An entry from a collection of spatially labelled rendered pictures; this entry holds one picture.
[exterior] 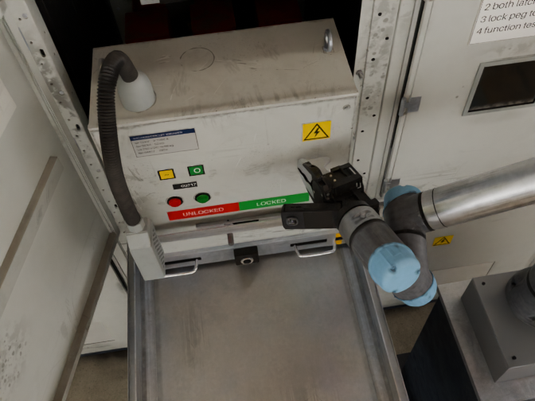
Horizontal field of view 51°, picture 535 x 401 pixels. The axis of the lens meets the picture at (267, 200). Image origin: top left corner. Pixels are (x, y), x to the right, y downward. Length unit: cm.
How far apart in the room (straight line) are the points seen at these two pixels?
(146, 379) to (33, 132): 60
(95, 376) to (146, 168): 135
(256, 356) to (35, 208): 59
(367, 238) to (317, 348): 48
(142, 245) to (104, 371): 123
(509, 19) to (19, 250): 103
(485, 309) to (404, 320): 92
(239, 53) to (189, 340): 68
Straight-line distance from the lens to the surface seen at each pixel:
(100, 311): 197
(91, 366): 236
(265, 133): 107
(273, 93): 104
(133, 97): 103
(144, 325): 142
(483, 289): 146
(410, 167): 148
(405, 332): 232
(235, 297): 141
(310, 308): 139
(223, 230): 126
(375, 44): 117
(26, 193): 118
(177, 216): 127
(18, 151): 115
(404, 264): 90
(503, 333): 144
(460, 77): 129
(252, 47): 114
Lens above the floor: 212
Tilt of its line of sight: 56 degrees down
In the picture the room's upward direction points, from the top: 4 degrees counter-clockwise
